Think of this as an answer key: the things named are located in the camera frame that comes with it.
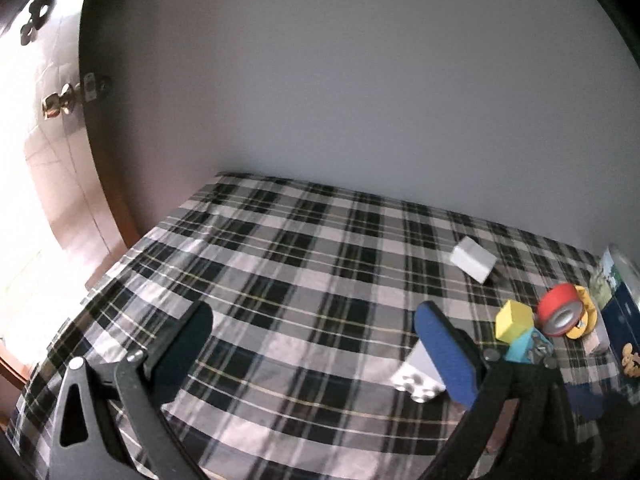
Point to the white toy brick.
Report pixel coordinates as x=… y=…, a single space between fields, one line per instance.
x=417 y=376

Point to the metal door latch plate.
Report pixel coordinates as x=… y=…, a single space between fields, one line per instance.
x=90 y=86

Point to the yellow cube block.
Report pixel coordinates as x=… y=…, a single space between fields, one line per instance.
x=514 y=321

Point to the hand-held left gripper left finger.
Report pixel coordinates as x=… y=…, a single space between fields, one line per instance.
x=186 y=340

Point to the printed round tin container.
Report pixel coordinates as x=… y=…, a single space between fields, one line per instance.
x=622 y=325

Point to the brass door knob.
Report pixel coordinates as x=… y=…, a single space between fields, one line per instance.
x=57 y=102

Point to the black white plaid cloth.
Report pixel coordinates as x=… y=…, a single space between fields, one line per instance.
x=300 y=310

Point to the teal toy block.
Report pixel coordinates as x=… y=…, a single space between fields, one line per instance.
x=521 y=349

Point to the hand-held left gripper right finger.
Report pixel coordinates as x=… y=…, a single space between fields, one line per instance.
x=446 y=355

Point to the yellow toy brick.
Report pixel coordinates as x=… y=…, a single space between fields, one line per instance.
x=587 y=312

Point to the black metal door ornament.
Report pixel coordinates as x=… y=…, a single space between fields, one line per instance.
x=35 y=16

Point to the white charger plug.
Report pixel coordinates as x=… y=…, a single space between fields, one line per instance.
x=472 y=259

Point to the brown wooden door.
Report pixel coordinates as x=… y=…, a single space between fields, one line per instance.
x=65 y=200

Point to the pink toy block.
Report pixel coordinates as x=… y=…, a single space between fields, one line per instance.
x=596 y=344

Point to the red tape roll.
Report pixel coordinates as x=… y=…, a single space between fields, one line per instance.
x=559 y=309

